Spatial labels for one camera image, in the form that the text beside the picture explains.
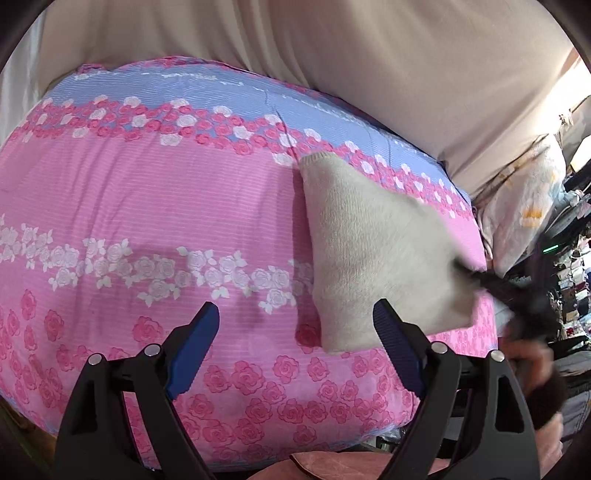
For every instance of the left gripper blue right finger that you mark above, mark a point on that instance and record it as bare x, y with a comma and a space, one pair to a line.
407, 347

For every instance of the person's right hand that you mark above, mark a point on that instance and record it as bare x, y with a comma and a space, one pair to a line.
533, 360

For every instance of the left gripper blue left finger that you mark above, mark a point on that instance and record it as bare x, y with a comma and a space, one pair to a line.
185, 348

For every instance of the white satin curtain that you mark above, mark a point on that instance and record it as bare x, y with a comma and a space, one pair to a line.
19, 80

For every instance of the floral pillow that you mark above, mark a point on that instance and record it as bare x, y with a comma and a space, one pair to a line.
514, 207

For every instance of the cream sweater with black hearts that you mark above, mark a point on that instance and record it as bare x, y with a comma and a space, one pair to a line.
369, 243

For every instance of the beige curtain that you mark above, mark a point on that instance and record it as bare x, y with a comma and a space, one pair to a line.
472, 83

